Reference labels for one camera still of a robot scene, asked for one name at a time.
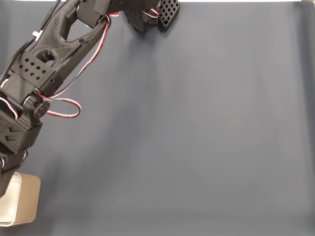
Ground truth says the beige box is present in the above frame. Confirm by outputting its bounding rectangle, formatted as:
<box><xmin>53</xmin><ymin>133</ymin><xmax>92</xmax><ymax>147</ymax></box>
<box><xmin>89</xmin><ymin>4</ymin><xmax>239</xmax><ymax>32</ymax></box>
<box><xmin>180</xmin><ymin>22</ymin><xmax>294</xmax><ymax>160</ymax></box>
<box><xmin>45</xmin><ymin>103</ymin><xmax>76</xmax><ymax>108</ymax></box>
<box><xmin>0</xmin><ymin>171</ymin><xmax>41</xmax><ymax>226</ymax></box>

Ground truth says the red white black servo wire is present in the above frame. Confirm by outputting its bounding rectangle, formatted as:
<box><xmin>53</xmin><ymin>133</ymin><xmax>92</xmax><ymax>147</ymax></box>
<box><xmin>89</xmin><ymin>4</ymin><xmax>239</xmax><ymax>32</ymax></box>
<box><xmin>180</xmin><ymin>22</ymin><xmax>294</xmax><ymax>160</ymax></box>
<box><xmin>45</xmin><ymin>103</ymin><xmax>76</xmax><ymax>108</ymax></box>
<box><xmin>36</xmin><ymin>14</ymin><xmax>113</xmax><ymax>119</ymax></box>

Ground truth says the black camera cable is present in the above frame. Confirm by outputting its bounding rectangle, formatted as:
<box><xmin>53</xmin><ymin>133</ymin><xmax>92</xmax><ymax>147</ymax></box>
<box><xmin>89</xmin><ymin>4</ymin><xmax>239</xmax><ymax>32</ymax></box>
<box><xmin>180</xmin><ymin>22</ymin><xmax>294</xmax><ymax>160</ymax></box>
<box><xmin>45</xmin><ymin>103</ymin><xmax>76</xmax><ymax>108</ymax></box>
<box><xmin>0</xmin><ymin>0</ymin><xmax>62</xmax><ymax>82</ymax></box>

